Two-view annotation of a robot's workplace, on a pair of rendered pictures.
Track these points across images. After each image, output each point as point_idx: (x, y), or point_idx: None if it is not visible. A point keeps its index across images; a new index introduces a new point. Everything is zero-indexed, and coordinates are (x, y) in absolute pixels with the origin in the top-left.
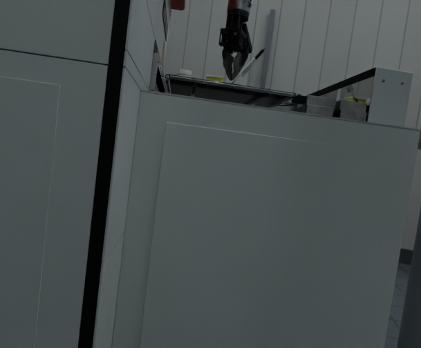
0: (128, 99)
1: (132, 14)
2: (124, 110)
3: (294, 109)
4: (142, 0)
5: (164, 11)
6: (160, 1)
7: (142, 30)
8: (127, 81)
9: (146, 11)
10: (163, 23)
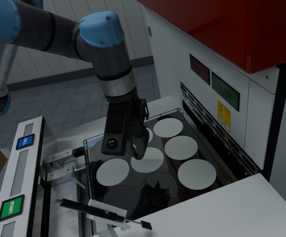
0: (161, 88)
1: (154, 64)
2: (160, 90)
3: (76, 177)
4: (158, 59)
5: (192, 66)
6: (181, 58)
7: (162, 70)
8: (159, 82)
9: (162, 63)
10: (201, 77)
